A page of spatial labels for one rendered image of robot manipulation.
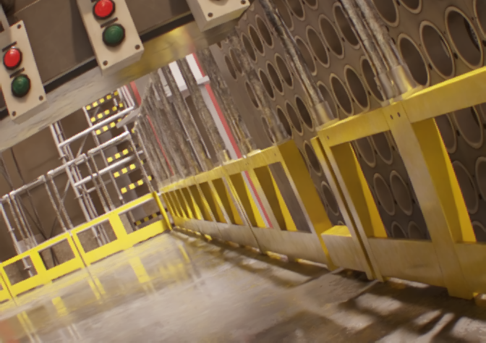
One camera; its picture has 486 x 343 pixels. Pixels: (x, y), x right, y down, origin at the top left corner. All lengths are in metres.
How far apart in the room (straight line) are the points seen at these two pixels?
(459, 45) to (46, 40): 1.81
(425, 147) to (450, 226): 0.15
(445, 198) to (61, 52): 0.69
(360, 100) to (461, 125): 1.15
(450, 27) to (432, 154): 1.48
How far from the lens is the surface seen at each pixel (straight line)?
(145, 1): 1.27
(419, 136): 1.29
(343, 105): 4.32
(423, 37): 2.98
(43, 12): 1.28
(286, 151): 2.26
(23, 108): 1.16
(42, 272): 7.75
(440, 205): 1.31
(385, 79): 1.35
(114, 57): 1.16
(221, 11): 1.18
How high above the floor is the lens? 0.43
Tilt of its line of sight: 1 degrees down
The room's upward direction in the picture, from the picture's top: 25 degrees counter-clockwise
